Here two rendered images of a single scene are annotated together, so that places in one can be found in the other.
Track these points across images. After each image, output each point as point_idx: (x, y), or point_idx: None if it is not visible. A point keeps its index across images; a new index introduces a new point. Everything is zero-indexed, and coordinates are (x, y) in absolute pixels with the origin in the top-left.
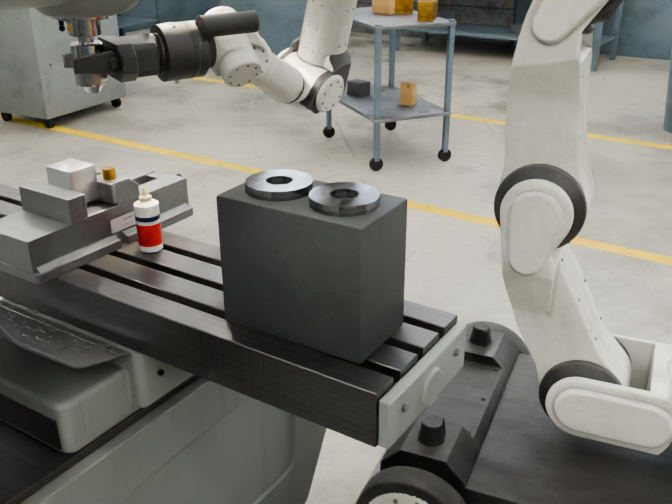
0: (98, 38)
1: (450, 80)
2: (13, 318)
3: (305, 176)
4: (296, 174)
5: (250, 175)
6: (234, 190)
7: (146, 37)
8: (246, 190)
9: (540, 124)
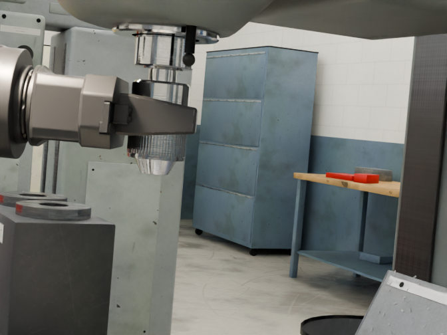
0: (116, 80)
1: None
2: None
3: (24, 201)
4: (27, 203)
5: (67, 209)
6: (92, 221)
7: (52, 72)
8: (88, 215)
9: None
